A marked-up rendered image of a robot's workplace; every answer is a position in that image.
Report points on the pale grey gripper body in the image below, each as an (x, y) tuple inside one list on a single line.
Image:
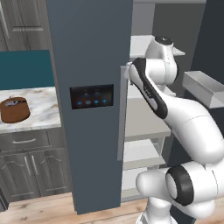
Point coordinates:
[(128, 71)]

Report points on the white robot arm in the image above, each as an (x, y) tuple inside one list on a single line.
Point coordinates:
[(192, 131)]

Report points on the white fridge shelf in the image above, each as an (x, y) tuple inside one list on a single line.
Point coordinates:
[(138, 46), (143, 122), (140, 154)]

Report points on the blue-grey fridge door with display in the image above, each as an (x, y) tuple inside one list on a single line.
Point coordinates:
[(90, 52)]

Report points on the fridge body with grey interior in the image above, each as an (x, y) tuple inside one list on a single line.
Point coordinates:
[(178, 20)]

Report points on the pale grey fridge door bin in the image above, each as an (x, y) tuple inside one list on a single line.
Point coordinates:
[(201, 84)]

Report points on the dark open fridge door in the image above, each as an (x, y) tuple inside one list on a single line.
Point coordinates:
[(211, 40)]

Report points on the grey fish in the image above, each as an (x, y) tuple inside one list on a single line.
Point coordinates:
[(13, 102)]

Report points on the grey wooden drawer front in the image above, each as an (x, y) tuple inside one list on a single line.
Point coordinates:
[(24, 135)]

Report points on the grey wooden base cupboard door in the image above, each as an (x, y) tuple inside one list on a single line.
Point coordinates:
[(13, 180), (51, 172)]

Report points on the grey wooden wall cupboard door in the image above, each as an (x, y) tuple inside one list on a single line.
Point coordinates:
[(26, 17)]

